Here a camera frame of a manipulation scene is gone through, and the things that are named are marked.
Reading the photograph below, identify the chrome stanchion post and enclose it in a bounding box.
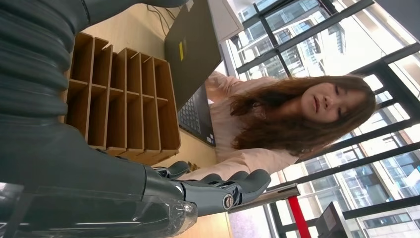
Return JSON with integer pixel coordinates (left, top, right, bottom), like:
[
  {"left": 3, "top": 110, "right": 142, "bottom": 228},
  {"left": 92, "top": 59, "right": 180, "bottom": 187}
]
[{"left": 228, "top": 183, "right": 301, "bottom": 214}]

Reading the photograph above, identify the white cabinet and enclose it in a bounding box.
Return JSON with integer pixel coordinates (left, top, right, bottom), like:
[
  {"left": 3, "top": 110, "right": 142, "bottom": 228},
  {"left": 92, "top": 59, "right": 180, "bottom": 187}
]
[{"left": 207, "top": 0, "right": 245, "bottom": 43}]

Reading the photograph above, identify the black desk cable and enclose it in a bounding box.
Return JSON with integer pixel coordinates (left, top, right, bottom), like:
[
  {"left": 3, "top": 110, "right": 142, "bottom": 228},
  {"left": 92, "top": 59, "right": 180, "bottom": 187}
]
[{"left": 146, "top": 3, "right": 179, "bottom": 36}]

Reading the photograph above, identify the grey laptop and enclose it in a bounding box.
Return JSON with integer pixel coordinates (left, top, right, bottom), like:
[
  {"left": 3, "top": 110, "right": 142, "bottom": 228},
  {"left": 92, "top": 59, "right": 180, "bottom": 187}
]
[{"left": 164, "top": 0, "right": 224, "bottom": 147}]

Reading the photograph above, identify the person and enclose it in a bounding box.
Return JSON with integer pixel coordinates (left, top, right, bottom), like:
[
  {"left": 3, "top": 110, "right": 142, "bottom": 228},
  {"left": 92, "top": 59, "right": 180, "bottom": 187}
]
[{"left": 178, "top": 70, "right": 377, "bottom": 182}]

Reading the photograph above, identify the black window frame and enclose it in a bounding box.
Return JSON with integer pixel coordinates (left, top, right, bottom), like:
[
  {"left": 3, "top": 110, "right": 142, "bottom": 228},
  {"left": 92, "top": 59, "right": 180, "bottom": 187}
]
[{"left": 216, "top": 0, "right": 420, "bottom": 238}]

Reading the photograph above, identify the red stanchion belt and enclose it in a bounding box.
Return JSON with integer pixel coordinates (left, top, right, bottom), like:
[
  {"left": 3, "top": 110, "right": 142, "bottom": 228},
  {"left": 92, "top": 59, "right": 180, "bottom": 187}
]
[{"left": 288, "top": 196, "right": 312, "bottom": 238}]

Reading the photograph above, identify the brown wooden slotted organizer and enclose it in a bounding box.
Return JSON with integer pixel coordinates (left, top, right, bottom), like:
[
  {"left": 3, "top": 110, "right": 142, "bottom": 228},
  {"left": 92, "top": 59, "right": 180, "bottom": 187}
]
[{"left": 65, "top": 32, "right": 182, "bottom": 167}]

